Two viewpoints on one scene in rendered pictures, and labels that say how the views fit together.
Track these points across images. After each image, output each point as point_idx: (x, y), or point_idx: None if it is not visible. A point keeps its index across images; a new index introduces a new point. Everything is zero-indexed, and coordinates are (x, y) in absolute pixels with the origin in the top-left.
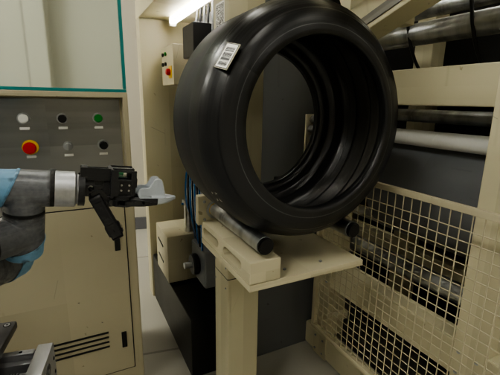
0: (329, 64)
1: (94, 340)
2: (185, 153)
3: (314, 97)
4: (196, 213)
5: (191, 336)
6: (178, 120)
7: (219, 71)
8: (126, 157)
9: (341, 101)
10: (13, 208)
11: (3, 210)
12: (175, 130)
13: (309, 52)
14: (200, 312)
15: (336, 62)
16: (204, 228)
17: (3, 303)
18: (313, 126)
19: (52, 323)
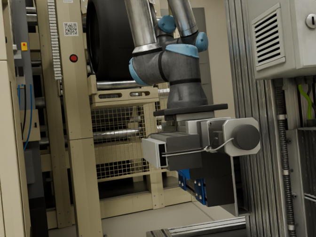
0: (94, 20)
1: (31, 236)
2: (131, 37)
3: (88, 35)
4: (94, 85)
5: (46, 222)
6: (126, 22)
7: (151, 4)
8: (13, 54)
9: (94, 39)
10: (173, 34)
11: (171, 34)
12: (121, 27)
13: (91, 11)
14: (35, 206)
15: (97, 19)
16: (101, 93)
17: (22, 186)
18: (87, 50)
19: (27, 214)
